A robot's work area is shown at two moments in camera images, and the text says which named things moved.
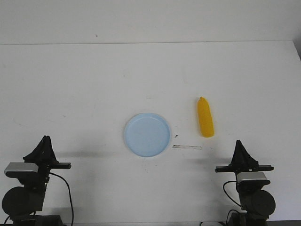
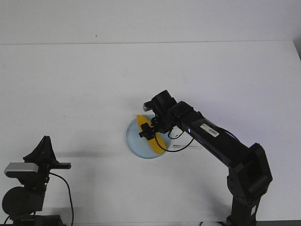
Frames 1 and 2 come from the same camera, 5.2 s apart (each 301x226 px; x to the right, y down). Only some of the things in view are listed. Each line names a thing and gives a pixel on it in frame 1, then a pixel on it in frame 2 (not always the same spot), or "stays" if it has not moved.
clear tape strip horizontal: (187, 147) stays
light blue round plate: (147, 135) stays
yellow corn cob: (205, 117) to (142, 119)
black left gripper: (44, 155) stays
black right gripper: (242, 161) to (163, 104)
